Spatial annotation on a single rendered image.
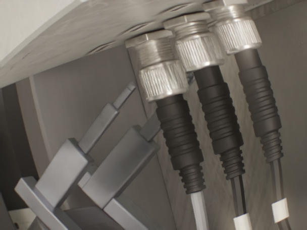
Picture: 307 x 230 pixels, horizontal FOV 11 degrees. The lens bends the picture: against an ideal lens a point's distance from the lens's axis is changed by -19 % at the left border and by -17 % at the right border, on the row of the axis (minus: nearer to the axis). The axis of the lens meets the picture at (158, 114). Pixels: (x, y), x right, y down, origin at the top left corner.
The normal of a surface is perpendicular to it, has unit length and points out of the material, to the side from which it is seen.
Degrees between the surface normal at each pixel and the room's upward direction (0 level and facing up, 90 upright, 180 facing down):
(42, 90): 42
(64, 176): 62
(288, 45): 90
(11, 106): 51
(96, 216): 34
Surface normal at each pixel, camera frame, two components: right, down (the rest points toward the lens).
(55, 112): 0.37, -0.14
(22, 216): 0.29, -0.42
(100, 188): -0.44, 0.08
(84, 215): 0.59, -0.72
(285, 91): -0.88, 0.25
